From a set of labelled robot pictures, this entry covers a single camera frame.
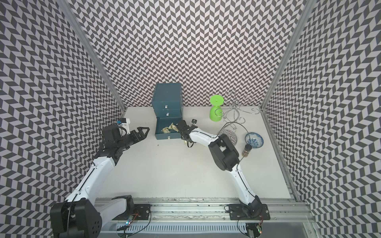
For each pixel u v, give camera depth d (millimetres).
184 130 757
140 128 732
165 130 1020
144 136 727
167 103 947
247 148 867
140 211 718
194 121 926
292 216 736
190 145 882
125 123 735
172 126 1047
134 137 720
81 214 385
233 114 737
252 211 630
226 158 573
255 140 971
